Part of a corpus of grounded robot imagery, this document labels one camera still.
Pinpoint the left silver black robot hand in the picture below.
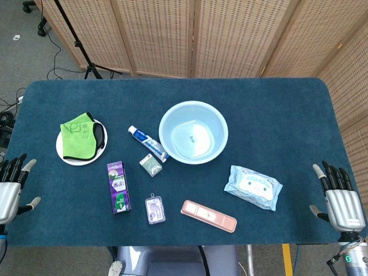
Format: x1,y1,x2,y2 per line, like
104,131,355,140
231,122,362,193
0,154,41,225

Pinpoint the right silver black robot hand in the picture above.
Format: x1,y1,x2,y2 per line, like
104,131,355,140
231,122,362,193
309,160,366,232

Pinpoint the wet wipes pack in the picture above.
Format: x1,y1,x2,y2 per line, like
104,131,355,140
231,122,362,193
224,165,283,211

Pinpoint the purple carton box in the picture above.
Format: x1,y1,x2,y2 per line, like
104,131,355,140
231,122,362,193
106,161,132,215

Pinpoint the small green white box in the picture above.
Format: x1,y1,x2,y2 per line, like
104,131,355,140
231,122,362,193
139,153,163,178

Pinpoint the white blue toothpaste tube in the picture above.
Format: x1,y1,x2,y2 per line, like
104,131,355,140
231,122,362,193
128,125,170,163

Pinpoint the light blue plastic basin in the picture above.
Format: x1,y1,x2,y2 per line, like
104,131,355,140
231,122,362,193
158,100,229,165

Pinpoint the white round plate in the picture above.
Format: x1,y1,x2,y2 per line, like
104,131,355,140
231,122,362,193
56,119,108,166

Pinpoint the yellow floor tape strip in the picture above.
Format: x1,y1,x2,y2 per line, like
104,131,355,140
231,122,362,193
282,243,293,276

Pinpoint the green cloth with black trim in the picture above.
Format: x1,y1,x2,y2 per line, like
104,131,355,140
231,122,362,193
60,112,105,160

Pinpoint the metal table leg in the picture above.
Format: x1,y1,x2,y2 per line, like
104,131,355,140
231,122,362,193
246,244,255,276

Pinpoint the dark teal table mat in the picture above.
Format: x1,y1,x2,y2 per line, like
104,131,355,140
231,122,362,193
0,77,366,248

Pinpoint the pink toothbrush case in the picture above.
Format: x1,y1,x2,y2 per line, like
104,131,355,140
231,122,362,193
180,200,237,233

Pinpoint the clear purple floss case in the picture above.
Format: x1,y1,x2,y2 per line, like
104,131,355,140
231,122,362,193
145,193,166,225

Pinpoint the black tripod stand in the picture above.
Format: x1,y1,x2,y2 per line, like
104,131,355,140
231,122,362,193
53,0,123,80

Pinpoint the black office chair base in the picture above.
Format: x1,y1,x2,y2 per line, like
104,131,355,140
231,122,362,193
22,0,48,37

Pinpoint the blue-grey robot torso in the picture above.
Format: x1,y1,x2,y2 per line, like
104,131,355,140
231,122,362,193
108,245,241,276

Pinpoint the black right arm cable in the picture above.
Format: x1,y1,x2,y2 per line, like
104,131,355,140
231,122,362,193
326,250,346,276

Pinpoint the black cable bundle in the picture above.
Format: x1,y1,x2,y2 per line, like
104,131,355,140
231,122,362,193
0,87,26,150

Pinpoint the thin black floor cable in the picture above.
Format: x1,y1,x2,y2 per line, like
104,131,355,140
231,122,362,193
40,0,87,80

